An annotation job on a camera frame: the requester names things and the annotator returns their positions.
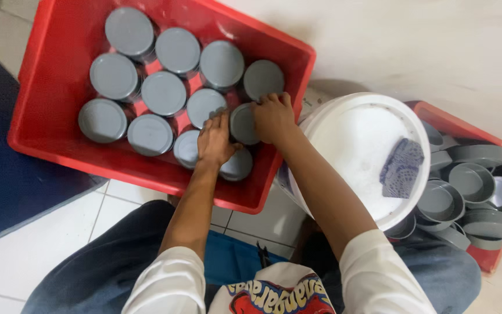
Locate person's right hand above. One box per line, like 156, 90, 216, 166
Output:
251, 92, 300, 147

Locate person's left hand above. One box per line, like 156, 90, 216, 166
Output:
196, 110, 244, 169

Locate gray round plastic cap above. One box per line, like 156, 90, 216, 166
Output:
230, 103, 262, 146

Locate white plastic bucket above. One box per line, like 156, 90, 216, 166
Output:
277, 92, 431, 232

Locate rows of gray caps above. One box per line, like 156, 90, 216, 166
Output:
78, 6, 285, 182

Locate blue patterned sponge cloth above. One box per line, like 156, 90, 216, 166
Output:
379, 138, 425, 199

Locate blue plastic stool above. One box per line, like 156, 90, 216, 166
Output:
204, 230, 288, 286

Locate person's white printed shirt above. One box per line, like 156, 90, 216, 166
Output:
121, 229, 437, 314

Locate heap of gray caps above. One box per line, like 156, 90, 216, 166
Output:
384, 120, 502, 251

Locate large red plastic crate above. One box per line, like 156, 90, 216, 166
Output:
7, 0, 317, 215

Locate person's blue jeans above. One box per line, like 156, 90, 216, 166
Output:
21, 200, 482, 314

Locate small red plastic crate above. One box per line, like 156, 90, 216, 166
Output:
404, 101, 502, 274

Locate dark blue floor mat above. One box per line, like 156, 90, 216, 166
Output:
0, 36, 109, 253

